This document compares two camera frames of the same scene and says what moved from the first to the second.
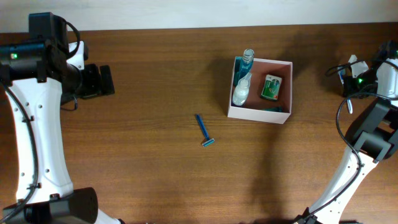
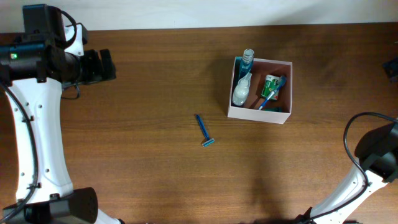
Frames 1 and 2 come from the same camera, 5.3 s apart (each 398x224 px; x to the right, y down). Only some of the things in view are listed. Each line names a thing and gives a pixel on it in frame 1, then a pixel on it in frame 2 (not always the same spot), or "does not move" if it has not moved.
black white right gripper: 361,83 → 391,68
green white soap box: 270,89 does not move
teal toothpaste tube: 278,109 does not move
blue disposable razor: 208,140 does not move
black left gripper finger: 107,85 → 107,66
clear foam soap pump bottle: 241,90 does not move
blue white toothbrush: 341,72 → 282,82
